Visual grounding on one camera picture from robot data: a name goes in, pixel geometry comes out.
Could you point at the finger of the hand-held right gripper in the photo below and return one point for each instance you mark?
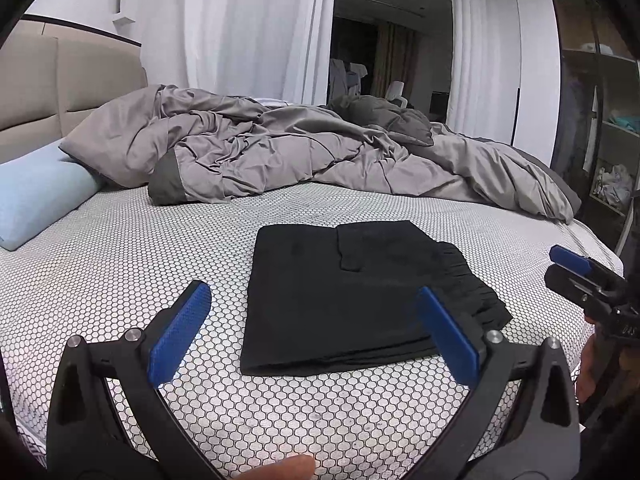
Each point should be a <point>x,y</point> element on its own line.
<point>575,285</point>
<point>570,260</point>

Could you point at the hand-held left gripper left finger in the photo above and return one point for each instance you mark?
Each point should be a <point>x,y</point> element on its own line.
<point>180,332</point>

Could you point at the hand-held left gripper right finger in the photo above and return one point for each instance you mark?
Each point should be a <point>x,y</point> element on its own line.
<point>447,337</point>

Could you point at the black pants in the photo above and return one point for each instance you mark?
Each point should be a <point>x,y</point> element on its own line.
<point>325,300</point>

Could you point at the person's right hand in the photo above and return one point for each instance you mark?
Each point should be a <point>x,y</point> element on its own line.
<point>586,372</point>

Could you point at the person's left hand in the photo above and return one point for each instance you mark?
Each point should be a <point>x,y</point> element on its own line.
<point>280,470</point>

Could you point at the white cloth pile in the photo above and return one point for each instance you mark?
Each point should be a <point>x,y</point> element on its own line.
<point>612,185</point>

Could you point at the bed with honeycomb sheet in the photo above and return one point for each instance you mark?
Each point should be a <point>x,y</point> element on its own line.
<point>125,260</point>

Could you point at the teal cloth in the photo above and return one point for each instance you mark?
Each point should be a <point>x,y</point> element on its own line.
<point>627,124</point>

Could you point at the glass door wardrobe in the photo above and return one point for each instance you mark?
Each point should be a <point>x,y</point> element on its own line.
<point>575,110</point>

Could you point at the light blue pillow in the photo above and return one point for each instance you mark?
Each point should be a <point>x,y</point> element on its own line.
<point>40,195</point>

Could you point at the grey duvet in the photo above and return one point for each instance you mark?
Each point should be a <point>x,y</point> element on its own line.
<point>300,155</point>

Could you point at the narrow white curtain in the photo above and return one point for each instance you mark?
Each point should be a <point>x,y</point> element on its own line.
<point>482,50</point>

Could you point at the white office chair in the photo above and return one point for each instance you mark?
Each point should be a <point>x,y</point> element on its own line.
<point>396,92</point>

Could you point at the beige curtain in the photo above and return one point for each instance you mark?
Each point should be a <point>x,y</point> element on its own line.
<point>395,55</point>

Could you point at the grey clothes on rack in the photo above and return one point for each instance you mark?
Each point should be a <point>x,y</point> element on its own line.
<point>347,77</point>

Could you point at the beige padded headboard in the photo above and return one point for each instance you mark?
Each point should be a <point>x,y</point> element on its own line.
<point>30,85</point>

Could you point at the wide white curtain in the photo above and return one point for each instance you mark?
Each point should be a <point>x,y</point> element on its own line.
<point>240,25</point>

